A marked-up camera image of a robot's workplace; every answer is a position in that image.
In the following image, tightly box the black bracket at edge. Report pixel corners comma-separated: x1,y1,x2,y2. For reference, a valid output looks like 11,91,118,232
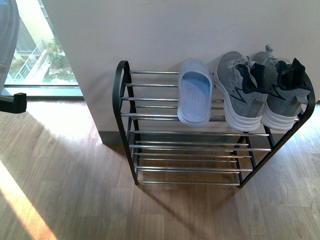
0,92,27,114

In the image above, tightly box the grey sneaker one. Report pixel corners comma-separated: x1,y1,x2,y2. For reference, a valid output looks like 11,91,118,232
253,44,311,131
213,51,269,132

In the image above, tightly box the black window frame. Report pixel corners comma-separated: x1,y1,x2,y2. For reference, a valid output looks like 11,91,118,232
3,0,83,99

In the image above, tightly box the light blue slide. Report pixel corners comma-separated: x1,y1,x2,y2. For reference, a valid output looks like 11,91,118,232
177,58,213,127

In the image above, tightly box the blue grey robot part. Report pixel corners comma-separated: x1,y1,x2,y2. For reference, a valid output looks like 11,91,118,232
0,0,20,93

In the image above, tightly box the black metal shoe rack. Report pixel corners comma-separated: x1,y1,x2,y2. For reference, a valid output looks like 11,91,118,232
112,60,316,188

